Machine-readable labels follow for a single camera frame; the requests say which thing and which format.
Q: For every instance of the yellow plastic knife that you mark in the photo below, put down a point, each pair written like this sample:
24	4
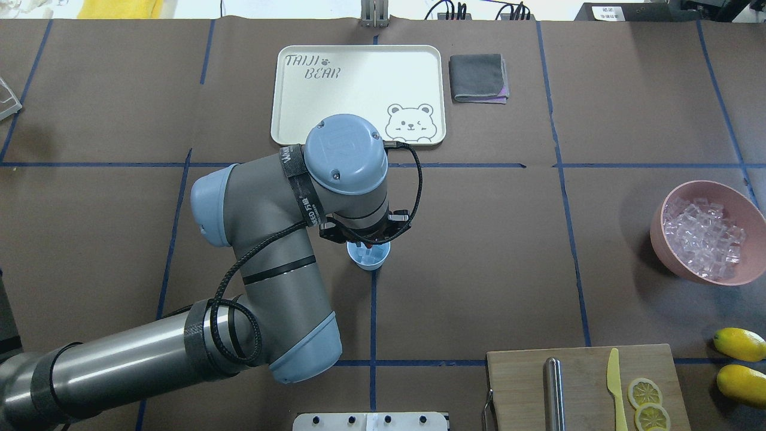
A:
614	386

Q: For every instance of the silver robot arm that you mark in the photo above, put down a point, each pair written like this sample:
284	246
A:
270	308

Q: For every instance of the lemon slice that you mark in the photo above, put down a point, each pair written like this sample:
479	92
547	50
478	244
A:
652	416
643	391

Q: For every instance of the pile of clear ice cubes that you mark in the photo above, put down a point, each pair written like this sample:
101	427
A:
703	236

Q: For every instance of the cream bear tray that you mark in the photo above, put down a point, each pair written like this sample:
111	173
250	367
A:
397	88

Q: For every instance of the yellow lemon near bowl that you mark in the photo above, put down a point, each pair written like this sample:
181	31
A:
739	344

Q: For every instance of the clear ice cube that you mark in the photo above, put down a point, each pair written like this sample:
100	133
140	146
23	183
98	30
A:
368	257

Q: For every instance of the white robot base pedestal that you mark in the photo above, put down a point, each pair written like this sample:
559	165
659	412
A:
428	420

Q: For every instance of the black steel rod tool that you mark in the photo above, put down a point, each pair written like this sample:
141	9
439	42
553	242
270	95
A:
555	413

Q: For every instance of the aluminium frame post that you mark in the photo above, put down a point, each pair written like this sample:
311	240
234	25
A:
374	13

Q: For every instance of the white cup rack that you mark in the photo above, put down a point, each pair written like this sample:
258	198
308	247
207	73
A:
10	103

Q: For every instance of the wooden cutting board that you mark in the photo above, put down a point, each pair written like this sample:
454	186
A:
517	380

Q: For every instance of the light blue cup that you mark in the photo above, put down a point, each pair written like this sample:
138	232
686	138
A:
382	251

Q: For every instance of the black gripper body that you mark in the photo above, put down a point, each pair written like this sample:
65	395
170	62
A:
370	237

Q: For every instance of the yellow lemon near edge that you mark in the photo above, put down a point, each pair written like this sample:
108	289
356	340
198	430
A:
742	384

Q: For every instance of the grey folded cloth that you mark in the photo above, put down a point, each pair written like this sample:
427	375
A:
479	78

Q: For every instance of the black labelled bar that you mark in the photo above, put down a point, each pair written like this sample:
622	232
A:
634	12

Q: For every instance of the pink bowl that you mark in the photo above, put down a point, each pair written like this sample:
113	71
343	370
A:
746	215

